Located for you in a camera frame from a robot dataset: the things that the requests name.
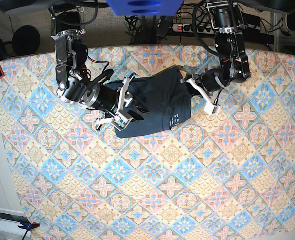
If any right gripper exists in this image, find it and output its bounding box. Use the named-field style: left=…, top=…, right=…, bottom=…
left=86, top=83, right=150, bottom=122

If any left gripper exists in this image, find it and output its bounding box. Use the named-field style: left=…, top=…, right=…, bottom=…
left=183, top=69, right=228, bottom=97

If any dark navy t-shirt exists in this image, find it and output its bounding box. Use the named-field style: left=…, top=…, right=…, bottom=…
left=115, top=67, right=193, bottom=139

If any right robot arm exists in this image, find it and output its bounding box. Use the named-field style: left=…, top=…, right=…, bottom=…
left=48, top=0, right=149, bottom=121

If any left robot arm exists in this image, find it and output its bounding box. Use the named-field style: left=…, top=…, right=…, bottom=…
left=181, top=0, right=251, bottom=95

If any white power strip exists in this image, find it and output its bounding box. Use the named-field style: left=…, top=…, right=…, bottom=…
left=172, top=23, right=220, bottom=35

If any patterned tile tablecloth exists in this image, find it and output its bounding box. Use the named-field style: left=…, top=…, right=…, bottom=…
left=0, top=49, right=295, bottom=240

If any blue orange clamp bottom left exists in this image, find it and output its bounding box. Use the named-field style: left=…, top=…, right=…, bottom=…
left=0, top=219, right=40, bottom=238

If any white floor vent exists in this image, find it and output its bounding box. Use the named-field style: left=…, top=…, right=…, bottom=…
left=0, top=208, right=29, bottom=237

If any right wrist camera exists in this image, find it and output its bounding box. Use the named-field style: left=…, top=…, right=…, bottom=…
left=111, top=112, right=133, bottom=131

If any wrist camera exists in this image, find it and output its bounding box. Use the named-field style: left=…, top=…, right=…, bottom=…
left=111, top=112, right=133, bottom=131
left=204, top=102, right=221, bottom=115

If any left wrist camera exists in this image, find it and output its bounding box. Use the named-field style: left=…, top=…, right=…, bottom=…
left=204, top=102, right=221, bottom=115

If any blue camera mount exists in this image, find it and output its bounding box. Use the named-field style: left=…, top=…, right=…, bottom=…
left=106, top=0, right=184, bottom=17

